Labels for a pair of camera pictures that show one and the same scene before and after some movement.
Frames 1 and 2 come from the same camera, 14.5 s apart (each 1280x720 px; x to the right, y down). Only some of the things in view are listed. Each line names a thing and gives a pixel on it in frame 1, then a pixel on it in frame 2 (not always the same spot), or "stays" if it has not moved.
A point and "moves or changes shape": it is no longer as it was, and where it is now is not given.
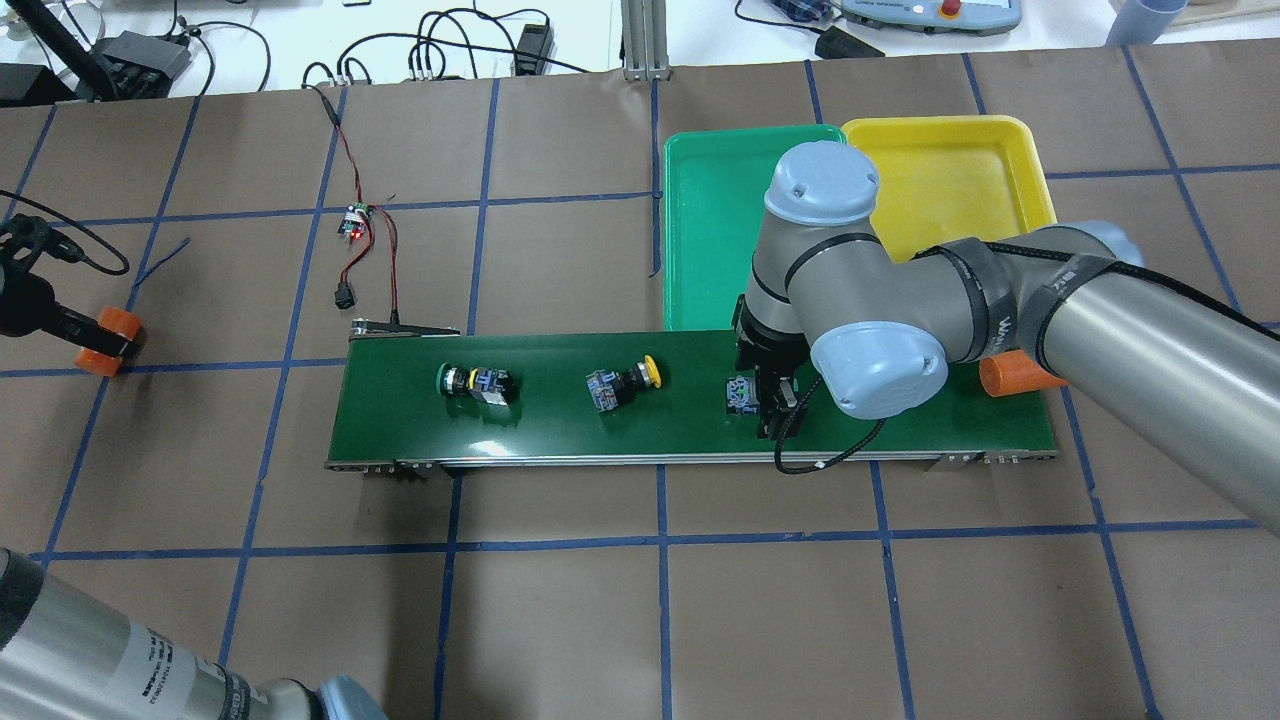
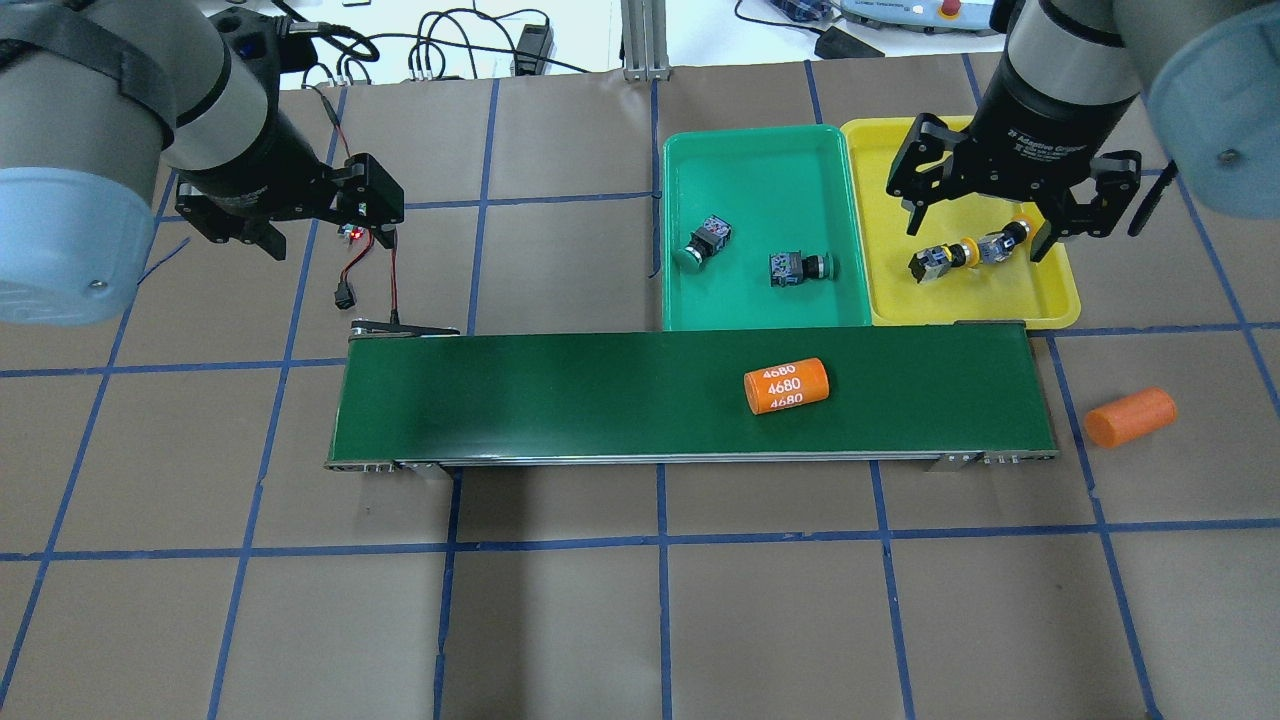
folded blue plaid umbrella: (807, 10) stays
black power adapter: (835, 43) stays
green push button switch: (489, 384) -> (707, 239)
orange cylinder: (1015, 372) moves or changes shape
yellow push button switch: (609, 389) moves or changes shape
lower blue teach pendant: (972, 17) stays
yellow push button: (741, 395) moves or changes shape
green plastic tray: (715, 183) stays
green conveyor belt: (627, 397) stays
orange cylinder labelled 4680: (117, 319) moves or changes shape
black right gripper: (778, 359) -> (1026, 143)
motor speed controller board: (354, 220) stays
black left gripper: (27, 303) -> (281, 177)
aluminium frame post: (645, 43) stays
